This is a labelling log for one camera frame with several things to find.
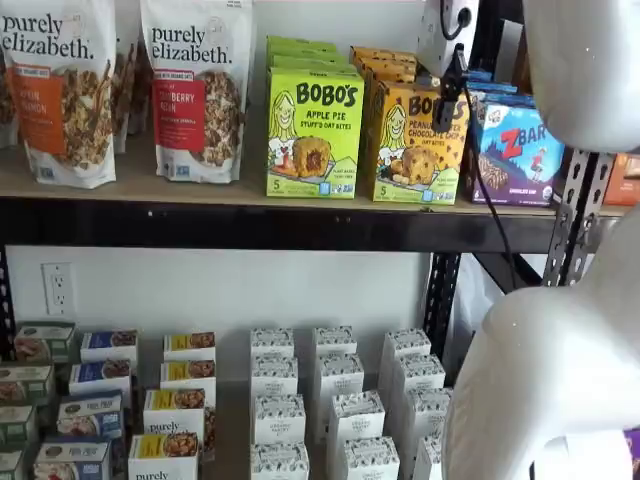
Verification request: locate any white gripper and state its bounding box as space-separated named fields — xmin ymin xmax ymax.
xmin=417 ymin=0 xmax=481 ymax=134

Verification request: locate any orange Bobo's peanut butter box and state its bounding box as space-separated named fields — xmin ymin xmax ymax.
xmin=359 ymin=77 xmax=471 ymax=205
xmin=355 ymin=55 xmax=419 ymax=74
xmin=360 ymin=67 xmax=441 ymax=89
xmin=349 ymin=45 xmax=417 ymax=61

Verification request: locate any blue purple ZBar box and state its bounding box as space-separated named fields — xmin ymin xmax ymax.
xmin=469 ymin=82 xmax=539 ymax=109
xmin=467 ymin=69 xmax=519 ymax=89
xmin=462 ymin=99 xmax=567 ymax=207

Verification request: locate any green Bobo's apple pie box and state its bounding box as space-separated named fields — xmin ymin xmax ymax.
xmin=266 ymin=43 xmax=346 ymax=61
xmin=264 ymin=34 xmax=337 ymax=51
xmin=269 ymin=54 xmax=354 ymax=76
xmin=264 ymin=67 xmax=365 ymax=199

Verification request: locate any large orange illustrated box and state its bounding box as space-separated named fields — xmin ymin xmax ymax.
xmin=602 ymin=152 xmax=640 ymax=206

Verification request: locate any white patterned pantry box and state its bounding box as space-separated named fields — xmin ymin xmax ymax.
xmin=250 ymin=355 xmax=300 ymax=399
xmin=327 ymin=389 xmax=386 ymax=446
xmin=315 ymin=352 xmax=365 ymax=401
xmin=392 ymin=353 xmax=446 ymax=396
xmin=402 ymin=387 xmax=454 ymax=441
xmin=253 ymin=393 xmax=307 ymax=446
xmin=342 ymin=436 xmax=401 ymax=480
xmin=249 ymin=327 xmax=296 ymax=359
xmin=313 ymin=325 xmax=359 ymax=359
xmin=249 ymin=441 xmax=311 ymax=480
xmin=382 ymin=327 xmax=432 ymax=366
xmin=412 ymin=433 xmax=446 ymax=480

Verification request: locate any yellow label granola box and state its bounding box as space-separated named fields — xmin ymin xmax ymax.
xmin=159 ymin=358 xmax=217 ymax=395
xmin=128 ymin=432 xmax=201 ymax=480
xmin=143 ymin=388 xmax=207 ymax=437
xmin=163 ymin=330 xmax=217 ymax=362

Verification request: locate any purple snack box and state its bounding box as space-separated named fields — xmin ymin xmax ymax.
xmin=622 ymin=428 xmax=640 ymax=480

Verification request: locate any blue label oatmeal box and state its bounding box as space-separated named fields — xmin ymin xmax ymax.
xmin=33 ymin=439 xmax=114 ymax=480
xmin=79 ymin=328 xmax=140 ymax=364
xmin=56 ymin=391 xmax=125 ymax=441
xmin=68 ymin=358 xmax=134 ymax=397

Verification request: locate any green label oatmeal box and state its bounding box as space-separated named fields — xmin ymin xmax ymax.
xmin=13 ymin=321 xmax=77 ymax=364
xmin=0 ymin=403 xmax=40 ymax=449
xmin=0 ymin=447 xmax=27 ymax=480
xmin=0 ymin=363 xmax=56 ymax=407

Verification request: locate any white plastic sheet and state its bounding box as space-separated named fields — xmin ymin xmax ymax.
xmin=457 ymin=252 xmax=506 ymax=351

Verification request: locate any purely elizabeth bag red label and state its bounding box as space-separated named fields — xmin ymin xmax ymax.
xmin=138 ymin=0 xmax=255 ymax=184

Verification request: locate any purely elizabeth granola bag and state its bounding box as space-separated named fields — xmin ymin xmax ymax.
xmin=0 ymin=44 xmax=21 ymax=149
xmin=112 ymin=0 xmax=154 ymax=154

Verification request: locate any purely elizabeth bag orange label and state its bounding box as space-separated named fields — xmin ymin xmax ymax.
xmin=0 ymin=0 xmax=120 ymax=190

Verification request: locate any thin black cable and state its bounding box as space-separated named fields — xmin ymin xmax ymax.
xmin=439 ymin=0 xmax=519 ymax=294

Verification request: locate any white wall outlet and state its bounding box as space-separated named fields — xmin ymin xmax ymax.
xmin=41 ymin=262 xmax=73 ymax=316

